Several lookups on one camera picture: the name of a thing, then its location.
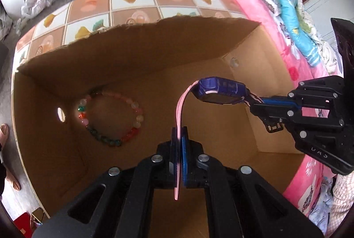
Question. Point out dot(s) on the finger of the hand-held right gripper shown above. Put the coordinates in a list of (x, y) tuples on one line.
[(279, 101), (276, 113)]

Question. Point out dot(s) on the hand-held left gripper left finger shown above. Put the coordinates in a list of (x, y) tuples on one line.
[(174, 152)]

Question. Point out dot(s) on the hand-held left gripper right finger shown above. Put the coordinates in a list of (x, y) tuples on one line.
[(184, 160)]

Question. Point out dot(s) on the dark blue and pink watch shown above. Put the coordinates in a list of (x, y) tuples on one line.
[(218, 88)]

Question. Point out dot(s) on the brown cardboard box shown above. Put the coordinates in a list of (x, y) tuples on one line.
[(138, 61)]

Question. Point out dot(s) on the blue patterned cloth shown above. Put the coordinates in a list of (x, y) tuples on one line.
[(320, 207)]

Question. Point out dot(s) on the white crumpled cloth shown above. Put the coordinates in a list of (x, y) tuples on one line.
[(329, 56)]

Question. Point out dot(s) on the blue floral pillow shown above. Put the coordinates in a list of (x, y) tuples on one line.
[(287, 11)]

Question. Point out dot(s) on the pink floral blanket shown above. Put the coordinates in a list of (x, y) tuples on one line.
[(249, 0)]

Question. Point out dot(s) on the red plastic object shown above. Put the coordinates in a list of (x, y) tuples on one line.
[(23, 222)]

